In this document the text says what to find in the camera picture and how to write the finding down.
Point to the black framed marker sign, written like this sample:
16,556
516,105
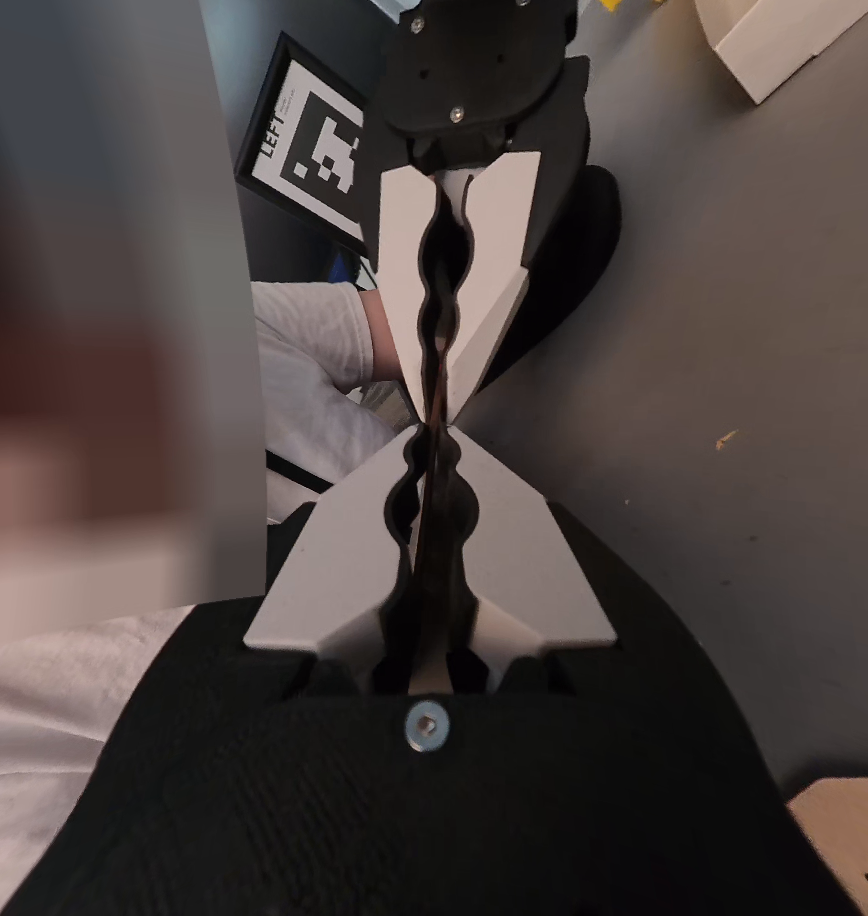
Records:
291,143

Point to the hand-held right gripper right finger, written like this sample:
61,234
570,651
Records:
541,572

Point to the laser-cut wooden parts sheet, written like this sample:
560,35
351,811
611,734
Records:
432,501

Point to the person's left forearm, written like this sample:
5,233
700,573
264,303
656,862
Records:
377,336

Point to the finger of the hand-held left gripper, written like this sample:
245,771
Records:
398,272
498,250

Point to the blue object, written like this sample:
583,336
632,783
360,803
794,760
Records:
344,268

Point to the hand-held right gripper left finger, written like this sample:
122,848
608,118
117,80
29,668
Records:
334,572

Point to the white cardboard tray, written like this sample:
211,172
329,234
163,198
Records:
763,57

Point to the perforated wooden plate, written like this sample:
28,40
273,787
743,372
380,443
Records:
834,844

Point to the small wood chip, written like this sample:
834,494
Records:
726,439

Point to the black ribbed wrist rest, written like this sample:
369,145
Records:
577,236

